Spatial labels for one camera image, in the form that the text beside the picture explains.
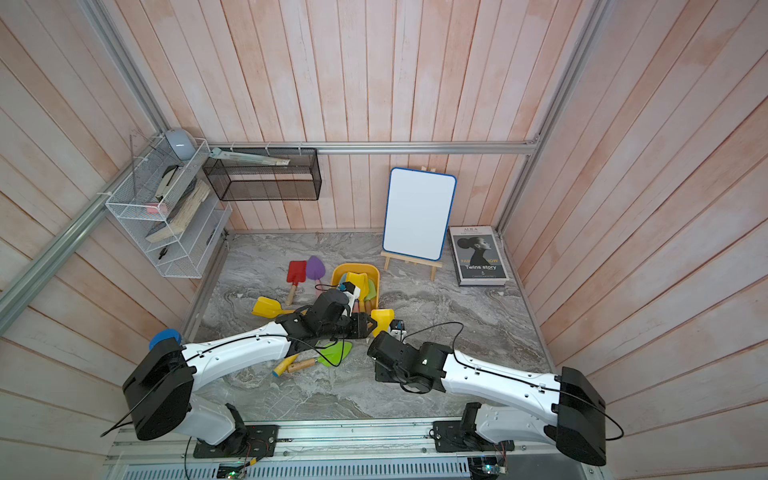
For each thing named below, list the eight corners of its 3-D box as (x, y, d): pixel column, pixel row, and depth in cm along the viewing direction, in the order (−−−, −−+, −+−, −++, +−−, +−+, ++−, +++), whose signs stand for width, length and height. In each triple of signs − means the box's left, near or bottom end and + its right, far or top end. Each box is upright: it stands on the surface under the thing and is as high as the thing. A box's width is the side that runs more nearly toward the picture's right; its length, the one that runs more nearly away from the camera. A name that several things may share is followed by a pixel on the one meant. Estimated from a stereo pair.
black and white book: (458, 286, 105) (461, 280, 102) (447, 232, 122) (449, 225, 119) (508, 286, 105) (511, 280, 102) (489, 232, 122) (492, 225, 119)
